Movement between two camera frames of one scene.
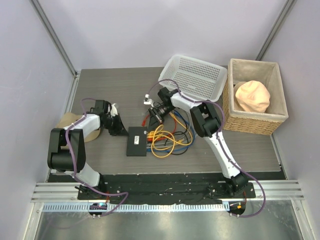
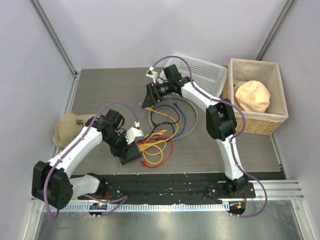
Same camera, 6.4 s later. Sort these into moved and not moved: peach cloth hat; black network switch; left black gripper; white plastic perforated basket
Moved: black network switch; left black gripper
Not moved: peach cloth hat; white plastic perforated basket
